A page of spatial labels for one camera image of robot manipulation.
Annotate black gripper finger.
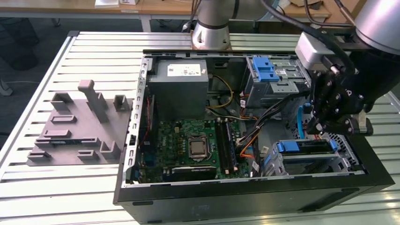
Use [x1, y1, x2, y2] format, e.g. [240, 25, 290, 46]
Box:
[305, 70, 344, 135]
[321, 112, 358, 141]

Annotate hard disk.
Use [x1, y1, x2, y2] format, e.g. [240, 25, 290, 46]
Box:
[276, 139, 337, 158]

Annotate metal disk bay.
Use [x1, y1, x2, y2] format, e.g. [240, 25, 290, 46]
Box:
[260, 138, 353, 178]

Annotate metal optical drive cage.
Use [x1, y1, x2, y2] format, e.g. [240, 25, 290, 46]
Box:
[242, 56, 313, 108]

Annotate blue drive latch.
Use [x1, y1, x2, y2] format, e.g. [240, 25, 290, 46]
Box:
[252, 57, 278, 82]

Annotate RAM stick in slot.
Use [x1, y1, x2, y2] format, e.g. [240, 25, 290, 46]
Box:
[225, 120, 238, 171]

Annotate brown cardboard piece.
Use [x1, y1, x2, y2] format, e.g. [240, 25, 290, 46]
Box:
[289, 0, 322, 10]

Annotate CPU socket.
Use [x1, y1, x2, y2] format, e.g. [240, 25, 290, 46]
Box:
[185, 135, 210, 163]

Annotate silver CPU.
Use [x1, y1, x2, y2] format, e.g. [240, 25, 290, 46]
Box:
[189, 141, 208, 158]

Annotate grey power supply unit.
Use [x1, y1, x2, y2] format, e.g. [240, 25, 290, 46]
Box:
[146, 59, 209, 120]

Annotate green motherboard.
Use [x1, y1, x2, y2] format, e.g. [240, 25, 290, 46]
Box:
[137, 118, 253, 182]

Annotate black PC case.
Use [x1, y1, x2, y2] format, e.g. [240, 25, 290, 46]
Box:
[112, 49, 394, 223]

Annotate black graphics card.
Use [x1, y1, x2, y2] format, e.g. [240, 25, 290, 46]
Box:
[161, 165, 217, 181]

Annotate grey parts rack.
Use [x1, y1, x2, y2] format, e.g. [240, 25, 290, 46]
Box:
[26, 79, 133, 167]

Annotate large white box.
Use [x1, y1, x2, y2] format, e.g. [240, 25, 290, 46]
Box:
[94, 0, 120, 9]

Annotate black waste bin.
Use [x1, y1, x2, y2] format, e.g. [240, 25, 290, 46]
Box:
[0, 17, 40, 71]

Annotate grey stand foot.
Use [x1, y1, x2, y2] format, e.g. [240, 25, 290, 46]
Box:
[0, 78, 13, 97]

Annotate blue SATA wire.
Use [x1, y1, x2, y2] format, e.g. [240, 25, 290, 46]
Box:
[296, 105, 309, 139]

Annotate black cable bundle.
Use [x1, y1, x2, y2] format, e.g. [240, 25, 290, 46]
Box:
[237, 93, 300, 146]

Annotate yellow wires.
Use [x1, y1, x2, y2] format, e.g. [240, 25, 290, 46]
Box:
[205, 74, 233, 110]

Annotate orange wires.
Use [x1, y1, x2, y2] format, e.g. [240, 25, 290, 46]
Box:
[240, 145, 256, 159]

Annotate wooden desk white frame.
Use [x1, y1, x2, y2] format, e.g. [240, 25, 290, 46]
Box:
[0, 0, 332, 36]

